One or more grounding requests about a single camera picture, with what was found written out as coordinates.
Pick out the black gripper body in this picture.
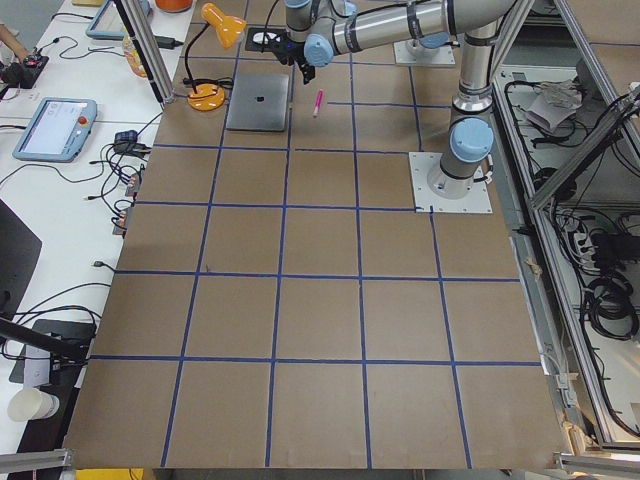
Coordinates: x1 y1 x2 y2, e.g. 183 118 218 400
289 43 312 70

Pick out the pink highlighter pen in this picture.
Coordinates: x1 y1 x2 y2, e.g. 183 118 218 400
312 89 324 118

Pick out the white computer mouse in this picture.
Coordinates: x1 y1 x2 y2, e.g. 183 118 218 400
252 31 280 45

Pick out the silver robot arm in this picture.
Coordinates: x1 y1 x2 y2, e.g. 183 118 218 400
269 1 516 200

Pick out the black mousepad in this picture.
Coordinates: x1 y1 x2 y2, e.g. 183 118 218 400
245 27 286 52

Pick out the grey laptop notebook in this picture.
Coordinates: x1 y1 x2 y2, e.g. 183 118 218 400
226 73 289 132

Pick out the orange desk lamp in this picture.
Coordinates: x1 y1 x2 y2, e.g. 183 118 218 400
182 2 247 112

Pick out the black power adapter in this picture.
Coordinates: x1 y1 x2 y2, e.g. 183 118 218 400
154 35 183 50

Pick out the orange bucket grey lid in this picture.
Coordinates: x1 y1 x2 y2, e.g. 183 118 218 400
155 0 193 13

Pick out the orange juice bottle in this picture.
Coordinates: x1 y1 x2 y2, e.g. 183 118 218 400
122 34 147 78

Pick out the blue teach pendant tablet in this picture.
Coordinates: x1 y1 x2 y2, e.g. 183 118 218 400
12 97 97 163

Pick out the white paper cup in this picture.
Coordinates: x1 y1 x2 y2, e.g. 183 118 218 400
7 388 60 422

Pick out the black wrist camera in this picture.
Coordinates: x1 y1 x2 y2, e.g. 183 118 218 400
269 38 297 66

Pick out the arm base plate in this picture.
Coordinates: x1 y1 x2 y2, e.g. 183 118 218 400
408 152 493 214
393 41 456 68

